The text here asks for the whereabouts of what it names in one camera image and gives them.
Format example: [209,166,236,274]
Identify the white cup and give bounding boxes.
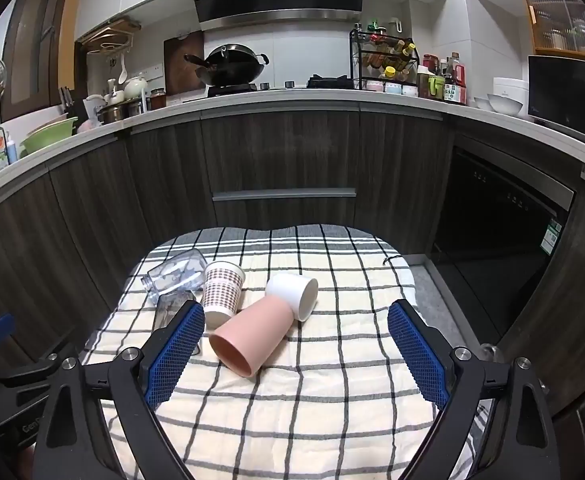
[265,273,319,322]

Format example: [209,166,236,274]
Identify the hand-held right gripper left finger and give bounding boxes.
[35,299,208,480]

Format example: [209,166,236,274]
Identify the wooden glass-door cabinet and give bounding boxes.
[521,0,585,59]

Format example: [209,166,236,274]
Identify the knife block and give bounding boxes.
[59,86,78,121]

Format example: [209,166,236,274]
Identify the clear glass cup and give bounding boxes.
[153,290,199,332]

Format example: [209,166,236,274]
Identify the white kettle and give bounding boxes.
[122,75,150,101]

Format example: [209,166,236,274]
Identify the dark sauce bottle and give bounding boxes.
[443,71,468,105]

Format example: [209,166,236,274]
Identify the wooden cutting board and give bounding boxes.
[164,31,206,97]

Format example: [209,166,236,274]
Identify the clear glass jar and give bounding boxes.
[141,248,208,295]

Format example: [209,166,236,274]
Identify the built-in black dishwasher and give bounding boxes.
[431,144,576,343]

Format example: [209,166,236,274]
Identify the white pitcher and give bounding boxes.
[82,94,106,122]

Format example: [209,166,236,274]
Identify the checked cloth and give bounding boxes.
[80,223,488,480]

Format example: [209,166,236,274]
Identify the black wok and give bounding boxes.
[183,44,270,87]

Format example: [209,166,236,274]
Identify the dark wood base cabinets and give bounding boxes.
[0,105,585,416]

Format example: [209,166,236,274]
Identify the large white bowl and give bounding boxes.
[487,93,524,115]

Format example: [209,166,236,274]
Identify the hanging wooden board rack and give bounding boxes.
[79,16,142,57]

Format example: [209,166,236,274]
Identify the black microwave oven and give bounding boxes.
[527,54,585,149]

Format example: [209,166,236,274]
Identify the pink cup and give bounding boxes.
[208,294,295,378]

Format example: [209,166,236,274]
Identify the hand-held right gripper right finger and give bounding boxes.
[387,298,564,480]

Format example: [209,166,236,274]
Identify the brown patterned paper cup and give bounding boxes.
[201,260,246,330]

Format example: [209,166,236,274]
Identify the stainless steel pot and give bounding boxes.
[97,100,146,124]

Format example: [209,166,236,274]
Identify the black wire spice rack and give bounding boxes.
[349,23,420,92]

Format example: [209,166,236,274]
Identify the green basin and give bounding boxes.
[20,116,80,156]

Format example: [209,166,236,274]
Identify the gas stove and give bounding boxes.
[206,74,355,99]

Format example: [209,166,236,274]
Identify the brown wooden door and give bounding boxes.
[0,0,84,124]

